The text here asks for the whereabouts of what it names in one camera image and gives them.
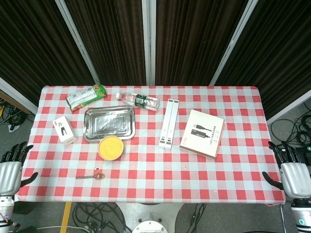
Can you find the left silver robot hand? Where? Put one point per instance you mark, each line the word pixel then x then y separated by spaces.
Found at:
pixel 9 174

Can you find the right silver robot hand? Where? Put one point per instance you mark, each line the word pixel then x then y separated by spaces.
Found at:
pixel 295 177

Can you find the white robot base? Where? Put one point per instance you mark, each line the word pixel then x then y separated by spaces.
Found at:
pixel 148 218

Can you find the yellow bowl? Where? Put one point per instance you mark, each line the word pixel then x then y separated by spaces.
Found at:
pixel 110 148

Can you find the rectangular stainless steel tray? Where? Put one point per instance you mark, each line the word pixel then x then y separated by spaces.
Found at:
pixel 109 122

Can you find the black numbered device box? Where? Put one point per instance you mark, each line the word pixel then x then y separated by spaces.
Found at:
pixel 302 153

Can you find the small white product box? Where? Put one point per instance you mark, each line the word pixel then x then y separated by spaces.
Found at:
pixel 64 129

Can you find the green snack packet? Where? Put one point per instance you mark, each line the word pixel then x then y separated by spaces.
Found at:
pixel 85 97

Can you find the dark pleated curtain panel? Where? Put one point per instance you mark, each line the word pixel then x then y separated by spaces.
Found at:
pixel 192 41
pixel 277 48
pixel 111 41
pixel 31 43

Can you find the white folding laptop stand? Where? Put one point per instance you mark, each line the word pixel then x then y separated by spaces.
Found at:
pixel 168 123

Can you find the red white checked tablecloth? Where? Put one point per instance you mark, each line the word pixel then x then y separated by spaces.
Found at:
pixel 158 179

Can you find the clear water bottle green label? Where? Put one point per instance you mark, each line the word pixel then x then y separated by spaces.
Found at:
pixel 139 100

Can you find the white partition post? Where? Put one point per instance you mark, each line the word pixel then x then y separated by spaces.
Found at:
pixel 77 41
pixel 14 95
pixel 289 106
pixel 233 43
pixel 148 41

